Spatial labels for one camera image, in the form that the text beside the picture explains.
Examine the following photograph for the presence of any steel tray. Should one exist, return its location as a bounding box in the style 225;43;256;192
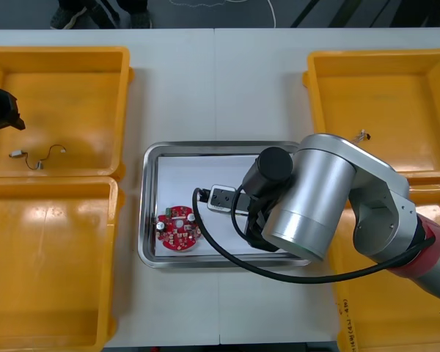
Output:
137;140;318;270

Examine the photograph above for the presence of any yellow-orange plastic bin with handwriting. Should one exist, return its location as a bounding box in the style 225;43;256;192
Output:
329;183;440;352

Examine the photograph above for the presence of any person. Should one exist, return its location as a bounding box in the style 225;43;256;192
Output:
49;0;153;31

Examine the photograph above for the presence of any white paper sheet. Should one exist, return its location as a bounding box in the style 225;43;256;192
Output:
154;153;265;258

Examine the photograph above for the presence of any round red circuit board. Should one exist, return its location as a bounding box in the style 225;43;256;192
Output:
155;205;204;254

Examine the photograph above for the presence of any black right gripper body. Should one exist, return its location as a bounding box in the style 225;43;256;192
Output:
243;199;280;253

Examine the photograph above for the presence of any white floor cable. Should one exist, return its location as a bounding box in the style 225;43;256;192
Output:
167;0;279;29

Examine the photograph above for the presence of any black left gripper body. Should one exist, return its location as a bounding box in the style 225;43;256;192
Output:
0;85;20;128

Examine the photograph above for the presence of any small metal solenoid with cable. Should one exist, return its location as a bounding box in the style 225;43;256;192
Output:
8;144;68;172

